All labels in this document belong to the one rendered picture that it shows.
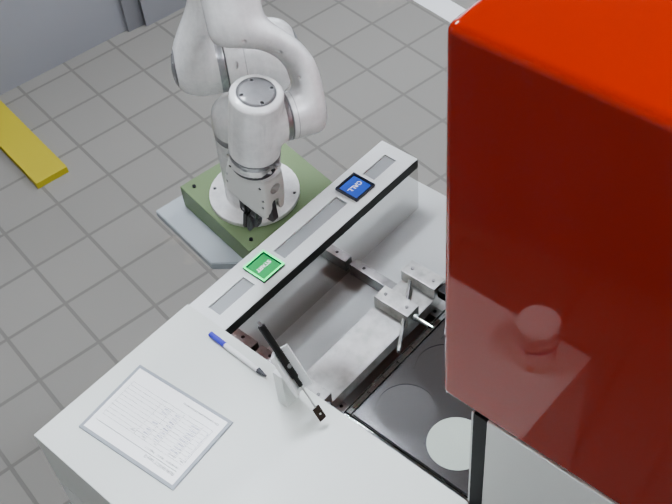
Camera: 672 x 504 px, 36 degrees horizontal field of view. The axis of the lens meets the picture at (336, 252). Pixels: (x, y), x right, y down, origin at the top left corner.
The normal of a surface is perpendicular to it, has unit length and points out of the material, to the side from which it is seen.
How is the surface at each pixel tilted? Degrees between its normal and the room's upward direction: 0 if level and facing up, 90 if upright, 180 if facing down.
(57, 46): 90
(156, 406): 0
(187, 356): 0
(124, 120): 0
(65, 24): 90
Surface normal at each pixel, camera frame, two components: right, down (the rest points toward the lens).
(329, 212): -0.07, -0.66
